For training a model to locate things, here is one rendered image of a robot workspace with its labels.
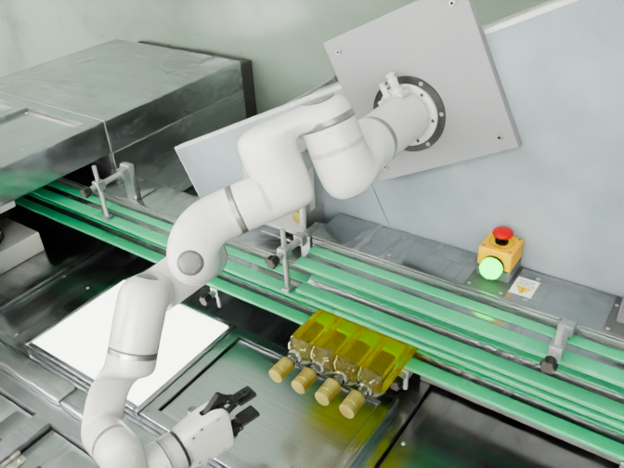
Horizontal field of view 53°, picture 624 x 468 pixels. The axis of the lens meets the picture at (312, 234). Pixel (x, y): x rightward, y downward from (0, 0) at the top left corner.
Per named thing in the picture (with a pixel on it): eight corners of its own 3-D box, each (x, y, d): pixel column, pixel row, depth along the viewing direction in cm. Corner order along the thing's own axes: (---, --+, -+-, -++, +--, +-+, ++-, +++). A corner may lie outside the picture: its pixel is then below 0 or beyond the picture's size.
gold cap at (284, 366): (281, 366, 134) (268, 379, 131) (279, 354, 132) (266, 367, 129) (294, 372, 132) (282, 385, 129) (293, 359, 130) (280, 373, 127)
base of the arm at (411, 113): (365, 83, 128) (326, 106, 117) (417, 59, 120) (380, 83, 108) (396, 150, 131) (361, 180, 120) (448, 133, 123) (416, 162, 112)
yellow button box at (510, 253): (488, 255, 135) (474, 273, 130) (492, 226, 131) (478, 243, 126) (521, 266, 131) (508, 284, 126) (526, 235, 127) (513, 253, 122)
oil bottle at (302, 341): (337, 307, 151) (284, 361, 137) (336, 289, 148) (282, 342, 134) (357, 315, 148) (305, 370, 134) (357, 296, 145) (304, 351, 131)
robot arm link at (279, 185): (249, 223, 112) (211, 139, 108) (371, 171, 113) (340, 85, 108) (250, 237, 103) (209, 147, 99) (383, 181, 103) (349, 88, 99)
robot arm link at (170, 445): (180, 489, 114) (193, 480, 115) (171, 458, 109) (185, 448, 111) (160, 464, 119) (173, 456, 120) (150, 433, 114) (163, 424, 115)
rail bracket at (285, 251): (300, 272, 152) (268, 300, 144) (295, 213, 143) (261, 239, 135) (310, 276, 151) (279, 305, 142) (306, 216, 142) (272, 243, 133)
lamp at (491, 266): (481, 270, 128) (475, 278, 126) (483, 253, 126) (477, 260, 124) (502, 277, 126) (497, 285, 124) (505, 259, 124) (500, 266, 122)
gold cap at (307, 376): (304, 377, 131) (291, 390, 128) (302, 364, 129) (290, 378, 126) (318, 383, 129) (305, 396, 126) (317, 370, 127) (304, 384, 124)
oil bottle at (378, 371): (401, 333, 143) (352, 394, 128) (402, 314, 140) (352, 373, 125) (424, 342, 140) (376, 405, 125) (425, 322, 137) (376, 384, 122)
